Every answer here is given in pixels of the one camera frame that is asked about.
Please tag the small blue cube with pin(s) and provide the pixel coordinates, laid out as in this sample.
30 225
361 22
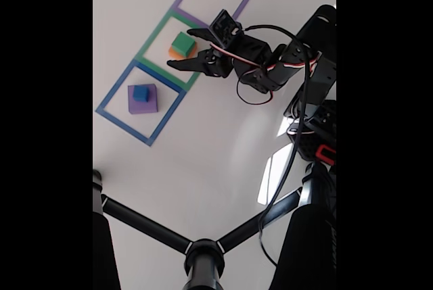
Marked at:
140 93

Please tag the blue tape square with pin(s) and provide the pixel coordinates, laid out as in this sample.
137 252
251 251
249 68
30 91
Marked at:
125 126

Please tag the large purple cube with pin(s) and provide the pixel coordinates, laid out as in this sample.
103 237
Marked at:
143 107

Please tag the red clamp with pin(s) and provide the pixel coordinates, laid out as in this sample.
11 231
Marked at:
326 155

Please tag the green tape square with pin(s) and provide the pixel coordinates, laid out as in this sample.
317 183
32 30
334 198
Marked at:
157 33

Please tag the green cube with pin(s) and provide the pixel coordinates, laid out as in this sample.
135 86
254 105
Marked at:
182 43

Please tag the orange cube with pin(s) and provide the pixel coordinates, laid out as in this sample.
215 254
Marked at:
174 54

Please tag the black tripod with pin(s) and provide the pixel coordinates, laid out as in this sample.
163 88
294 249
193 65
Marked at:
203 256

